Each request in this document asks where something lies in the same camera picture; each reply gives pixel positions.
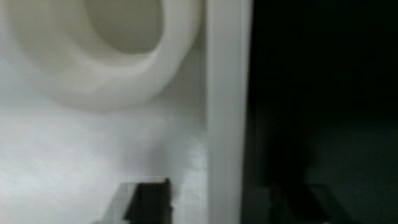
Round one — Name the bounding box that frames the white square tabletop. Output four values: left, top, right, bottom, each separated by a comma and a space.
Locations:
0, 0, 253, 224

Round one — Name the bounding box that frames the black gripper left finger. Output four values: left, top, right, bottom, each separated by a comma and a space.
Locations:
94, 177, 176, 224

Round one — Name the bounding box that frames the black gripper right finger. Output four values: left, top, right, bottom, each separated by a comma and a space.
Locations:
251, 184, 356, 224

